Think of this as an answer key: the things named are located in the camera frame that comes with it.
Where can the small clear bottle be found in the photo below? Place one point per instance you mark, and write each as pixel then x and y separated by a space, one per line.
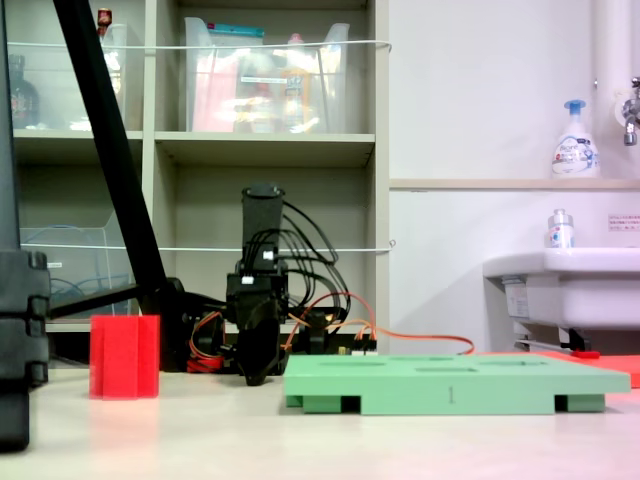
pixel 560 232

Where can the circuit board with green connector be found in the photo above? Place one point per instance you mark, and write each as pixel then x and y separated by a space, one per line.
pixel 360 351

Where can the white sink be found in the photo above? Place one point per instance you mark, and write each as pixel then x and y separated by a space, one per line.
pixel 590 290

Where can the bottle with red gold cap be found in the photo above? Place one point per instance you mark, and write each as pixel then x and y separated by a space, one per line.
pixel 104 17

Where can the green shape hole board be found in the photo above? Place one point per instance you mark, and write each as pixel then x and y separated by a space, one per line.
pixel 450 385

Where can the spray bottle with pink cap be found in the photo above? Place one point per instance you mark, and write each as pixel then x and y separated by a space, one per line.
pixel 296 85

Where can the white foam soap bottle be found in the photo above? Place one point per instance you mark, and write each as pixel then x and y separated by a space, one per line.
pixel 575 150

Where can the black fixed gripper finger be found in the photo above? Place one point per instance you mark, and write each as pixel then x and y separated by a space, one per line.
pixel 257 350

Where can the black notched tripod leg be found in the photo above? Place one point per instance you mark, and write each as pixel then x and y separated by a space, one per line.
pixel 20 310

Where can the clear plastic storage bin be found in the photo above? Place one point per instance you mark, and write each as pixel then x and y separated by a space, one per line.
pixel 60 75
pixel 85 270
pixel 330 100

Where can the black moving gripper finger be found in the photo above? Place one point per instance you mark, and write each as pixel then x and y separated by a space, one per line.
pixel 282 347

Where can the red cross columnar block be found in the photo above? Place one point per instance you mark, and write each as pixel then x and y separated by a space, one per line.
pixel 125 357

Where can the black tripod with long legs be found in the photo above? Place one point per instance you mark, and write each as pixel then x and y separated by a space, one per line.
pixel 115 150

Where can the white wall label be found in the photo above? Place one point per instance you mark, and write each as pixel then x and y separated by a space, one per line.
pixel 624 222

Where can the metal faucet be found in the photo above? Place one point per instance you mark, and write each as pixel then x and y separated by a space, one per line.
pixel 630 115

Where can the dark glass bottle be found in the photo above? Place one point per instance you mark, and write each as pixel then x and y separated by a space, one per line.
pixel 22 97

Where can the pink flat pack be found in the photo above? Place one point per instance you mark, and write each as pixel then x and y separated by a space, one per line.
pixel 212 100

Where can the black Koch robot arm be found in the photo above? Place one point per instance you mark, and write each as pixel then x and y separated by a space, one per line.
pixel 262 215

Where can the beige shelf unit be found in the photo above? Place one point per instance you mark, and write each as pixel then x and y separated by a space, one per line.
pixel 265 150

